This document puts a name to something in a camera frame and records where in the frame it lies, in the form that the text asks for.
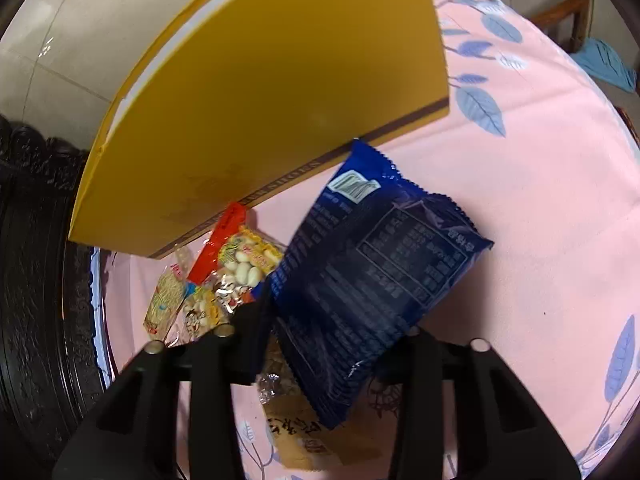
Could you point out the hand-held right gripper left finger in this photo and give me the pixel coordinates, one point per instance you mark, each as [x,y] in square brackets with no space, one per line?
[210,385]

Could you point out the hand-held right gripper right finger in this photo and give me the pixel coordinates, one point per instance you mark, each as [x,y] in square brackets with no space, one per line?
[422,365]

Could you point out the blue snack packet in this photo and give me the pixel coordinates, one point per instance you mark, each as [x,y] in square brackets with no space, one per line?
[370,270]

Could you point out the yellow cardboard box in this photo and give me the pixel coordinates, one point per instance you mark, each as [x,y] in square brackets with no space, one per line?
[260,100]

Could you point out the small cartoon peanut packet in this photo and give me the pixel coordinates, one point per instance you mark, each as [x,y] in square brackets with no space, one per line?
[197,317]

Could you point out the kraft paper snack packet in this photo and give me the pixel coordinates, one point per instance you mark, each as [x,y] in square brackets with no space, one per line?
[310,435]

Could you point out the red-topped peanut packet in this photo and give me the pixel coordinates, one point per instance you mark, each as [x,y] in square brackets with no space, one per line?
[240,255]

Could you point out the pink leaf-print tablecloth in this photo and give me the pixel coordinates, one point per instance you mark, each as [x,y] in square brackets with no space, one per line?
[525,210]

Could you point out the dark carved wooden furniture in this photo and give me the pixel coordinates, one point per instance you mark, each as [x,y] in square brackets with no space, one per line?
[40,285]

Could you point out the blue cloth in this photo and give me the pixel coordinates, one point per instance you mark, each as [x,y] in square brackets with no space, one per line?
[602,62]

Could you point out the wooden chair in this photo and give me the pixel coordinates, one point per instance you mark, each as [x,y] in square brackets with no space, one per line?
[565,7]

